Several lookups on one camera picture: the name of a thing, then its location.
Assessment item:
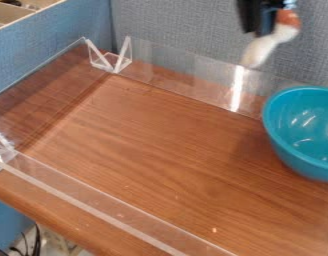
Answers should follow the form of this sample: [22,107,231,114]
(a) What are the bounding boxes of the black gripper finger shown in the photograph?
[259,0,285,36]
[237,0,262,33]

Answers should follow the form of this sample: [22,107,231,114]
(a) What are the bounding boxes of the white plush mushroom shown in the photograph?
[241,9,302,69]

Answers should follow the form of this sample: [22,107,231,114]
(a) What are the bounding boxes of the blue plastic bowl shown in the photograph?
[262,86,328,182]

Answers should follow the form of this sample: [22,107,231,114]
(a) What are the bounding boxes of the clear acrylic back barrier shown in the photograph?
[120,37,301,119]

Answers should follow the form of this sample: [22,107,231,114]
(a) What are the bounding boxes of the clear acrylic barrier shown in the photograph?
[120,37,301,119]
[0,153,237,256]

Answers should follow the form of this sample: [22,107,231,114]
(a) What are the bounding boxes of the wooden shelf unit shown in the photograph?
[0,0,67,29]

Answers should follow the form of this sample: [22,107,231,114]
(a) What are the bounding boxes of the clear acrylic front barrier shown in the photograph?
[0,153,237,256]

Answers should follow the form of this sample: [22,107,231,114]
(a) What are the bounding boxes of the clear acrylic corner bracket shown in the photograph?
[84,36,132,74]

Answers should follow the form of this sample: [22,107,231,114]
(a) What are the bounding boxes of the clear acrylic left bracket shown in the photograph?
[0,132,16,172]

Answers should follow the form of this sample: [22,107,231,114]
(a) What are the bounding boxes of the black floor cables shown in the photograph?
[0,223,44,256]

